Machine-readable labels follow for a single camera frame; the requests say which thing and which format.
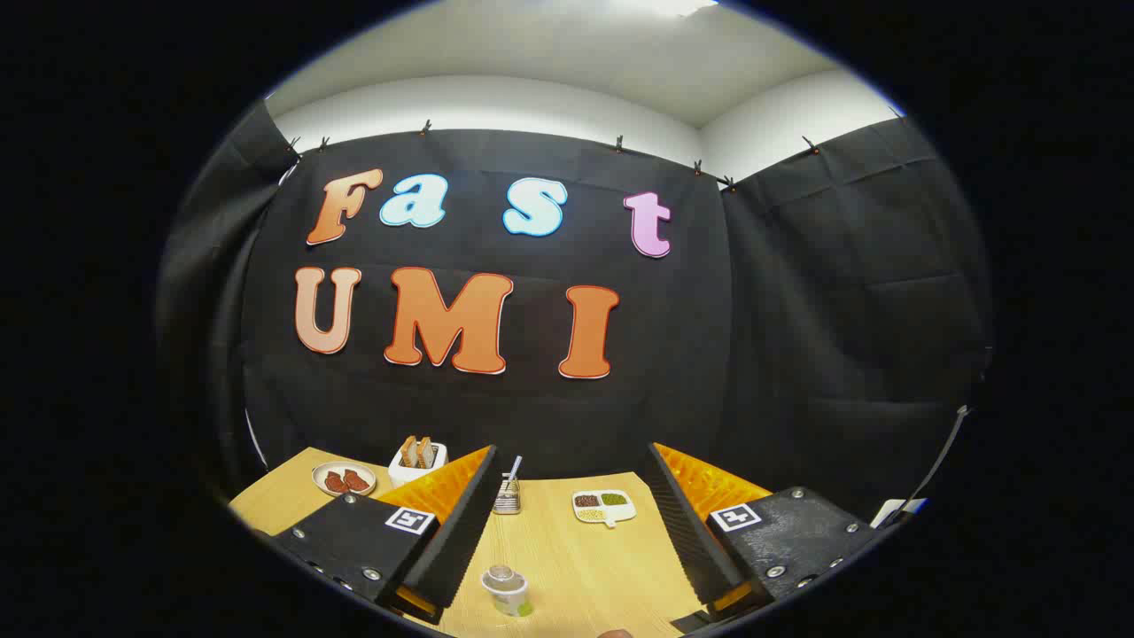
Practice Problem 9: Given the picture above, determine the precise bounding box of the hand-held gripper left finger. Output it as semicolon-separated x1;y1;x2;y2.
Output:
266;445;502;626

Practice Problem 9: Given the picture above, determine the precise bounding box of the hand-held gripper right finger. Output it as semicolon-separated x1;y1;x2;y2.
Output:
640;441;880;623

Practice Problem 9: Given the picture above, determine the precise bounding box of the clear plastic juice bottle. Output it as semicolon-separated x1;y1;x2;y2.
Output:
481;564;534;618

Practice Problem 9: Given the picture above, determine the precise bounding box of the white toaster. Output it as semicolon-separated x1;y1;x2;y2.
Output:
388;440;448;486

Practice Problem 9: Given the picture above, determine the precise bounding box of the white divided dish with beans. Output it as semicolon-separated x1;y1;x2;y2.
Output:
571;490;637;529

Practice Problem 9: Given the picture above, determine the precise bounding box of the wooden table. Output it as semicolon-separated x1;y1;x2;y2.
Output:
229;447;710;638

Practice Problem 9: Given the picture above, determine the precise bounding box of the round plate with meat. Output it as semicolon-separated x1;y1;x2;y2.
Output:
312;462;377;497

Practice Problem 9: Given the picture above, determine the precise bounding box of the white flat board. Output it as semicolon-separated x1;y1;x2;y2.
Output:
873;498;928;528

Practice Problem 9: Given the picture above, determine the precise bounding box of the black strap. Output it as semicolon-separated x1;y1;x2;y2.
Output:
904;406;972;524

